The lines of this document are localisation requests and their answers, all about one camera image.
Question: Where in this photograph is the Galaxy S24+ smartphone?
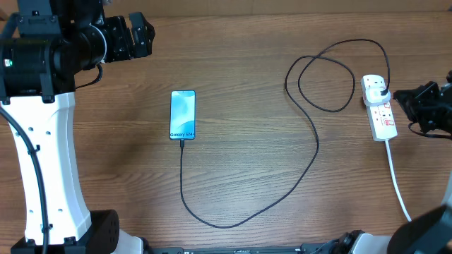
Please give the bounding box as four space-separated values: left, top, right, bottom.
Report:
169 90 196 140

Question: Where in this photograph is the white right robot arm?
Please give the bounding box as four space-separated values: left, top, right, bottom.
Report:
316 75 451 254

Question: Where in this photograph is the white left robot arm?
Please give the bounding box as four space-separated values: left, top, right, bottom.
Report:
1 0 155 254

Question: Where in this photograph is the white charger plug adapter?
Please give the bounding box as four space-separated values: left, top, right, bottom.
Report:
363 87 391 107

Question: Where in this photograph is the black USB charging cable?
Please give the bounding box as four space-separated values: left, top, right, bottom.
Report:
179 38 392 229

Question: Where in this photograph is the white power strip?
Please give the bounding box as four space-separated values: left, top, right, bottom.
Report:
361 74 398 142

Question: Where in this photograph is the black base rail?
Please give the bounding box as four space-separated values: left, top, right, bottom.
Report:
144 239 339 254

